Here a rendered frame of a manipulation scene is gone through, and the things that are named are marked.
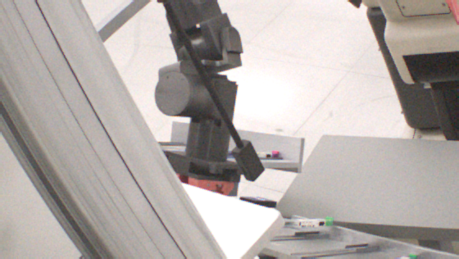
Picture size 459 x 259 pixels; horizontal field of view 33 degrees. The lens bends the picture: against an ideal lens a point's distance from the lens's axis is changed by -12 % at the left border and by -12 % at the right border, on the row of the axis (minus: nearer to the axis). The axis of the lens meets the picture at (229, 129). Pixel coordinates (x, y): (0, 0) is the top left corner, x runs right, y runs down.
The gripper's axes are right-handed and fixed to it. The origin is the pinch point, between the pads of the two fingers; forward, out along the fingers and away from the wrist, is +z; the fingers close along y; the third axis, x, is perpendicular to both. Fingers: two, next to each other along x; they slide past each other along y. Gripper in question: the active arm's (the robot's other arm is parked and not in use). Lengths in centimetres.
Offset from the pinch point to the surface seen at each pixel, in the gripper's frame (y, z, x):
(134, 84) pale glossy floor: -211, -12, 143
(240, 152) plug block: 19.2, -12.3, -12.3
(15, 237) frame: 50, -10, -58
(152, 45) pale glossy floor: -228, -30, 161
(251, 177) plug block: 19.0, -9.7, -10.0
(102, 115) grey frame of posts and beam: 65, -18, -63
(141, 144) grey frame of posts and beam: 65, -18, -61
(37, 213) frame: 50, -12, -57
